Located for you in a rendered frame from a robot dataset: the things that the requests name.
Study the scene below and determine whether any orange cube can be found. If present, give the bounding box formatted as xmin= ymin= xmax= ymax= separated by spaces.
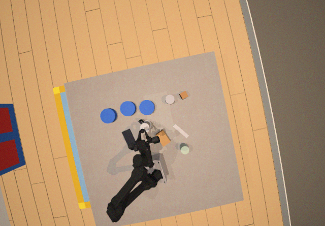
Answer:
xmin=179 ymin=91 xmax=188 ymax=99

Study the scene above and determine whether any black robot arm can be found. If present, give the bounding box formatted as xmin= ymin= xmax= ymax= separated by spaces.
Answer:
xmin=106 ymin=140 xmax=163 ymax=222

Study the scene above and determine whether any white flat bar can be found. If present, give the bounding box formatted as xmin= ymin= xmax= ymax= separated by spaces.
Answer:
xmin=173 ymin=124 xmax=189 ymax=138

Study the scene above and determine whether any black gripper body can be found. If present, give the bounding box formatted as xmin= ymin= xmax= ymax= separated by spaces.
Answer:
xmin=128 ymin=136 xmax=160 ymax=155

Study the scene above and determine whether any blue cylinder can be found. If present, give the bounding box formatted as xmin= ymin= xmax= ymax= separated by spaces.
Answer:
xmin=120 ymin=101 xmax=136 ymax=116
xmin=139 ymin=100 xmax=155 ymax=115
xmin=100 ymin=108 xmax=117 ymax=124

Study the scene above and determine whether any grey cylinder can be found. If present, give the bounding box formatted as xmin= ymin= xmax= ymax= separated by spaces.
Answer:
xmin=165 ymin=95 xmax=175 ymax=104

